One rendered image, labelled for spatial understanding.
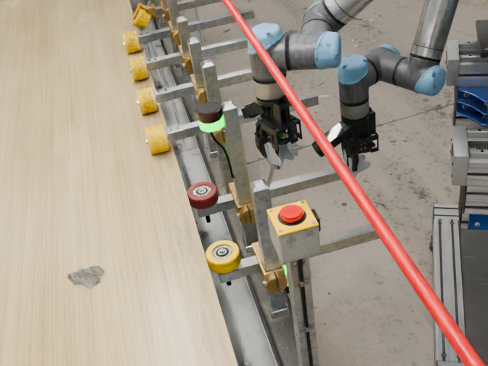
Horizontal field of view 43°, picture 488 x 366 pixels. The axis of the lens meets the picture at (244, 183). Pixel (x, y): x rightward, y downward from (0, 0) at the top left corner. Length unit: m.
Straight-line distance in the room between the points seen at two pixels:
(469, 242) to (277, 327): 1.13
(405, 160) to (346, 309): 1.03
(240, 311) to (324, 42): 0.77
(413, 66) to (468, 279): 1.00
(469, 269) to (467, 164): 0.87
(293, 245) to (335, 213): 1.88
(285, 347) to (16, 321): 0.61
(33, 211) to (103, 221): 0.22
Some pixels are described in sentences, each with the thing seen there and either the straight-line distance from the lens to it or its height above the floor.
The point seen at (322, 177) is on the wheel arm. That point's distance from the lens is 1.71.
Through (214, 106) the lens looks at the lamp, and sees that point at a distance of 1.47.
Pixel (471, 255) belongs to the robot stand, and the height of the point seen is 0.21.
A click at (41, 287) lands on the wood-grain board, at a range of 1.52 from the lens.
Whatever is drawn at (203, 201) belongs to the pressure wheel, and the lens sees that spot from 1.61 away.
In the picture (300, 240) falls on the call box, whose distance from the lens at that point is 1.02.
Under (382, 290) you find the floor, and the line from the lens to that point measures 2.56.
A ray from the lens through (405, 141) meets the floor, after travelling 3.36.
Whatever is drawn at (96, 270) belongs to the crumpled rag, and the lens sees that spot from 1.49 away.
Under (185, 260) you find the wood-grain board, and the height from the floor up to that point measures 0.90.
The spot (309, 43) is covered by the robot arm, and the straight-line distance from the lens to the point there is 1.29.
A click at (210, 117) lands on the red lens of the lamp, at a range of 1.44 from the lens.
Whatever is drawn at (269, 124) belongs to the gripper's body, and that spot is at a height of 1.16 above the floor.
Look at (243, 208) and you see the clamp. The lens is 1.61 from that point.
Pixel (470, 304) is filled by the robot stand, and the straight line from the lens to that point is 2.26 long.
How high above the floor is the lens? 1.89
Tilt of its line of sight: 37 degrees down
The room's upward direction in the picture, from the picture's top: 10 degrees counter-clockwise
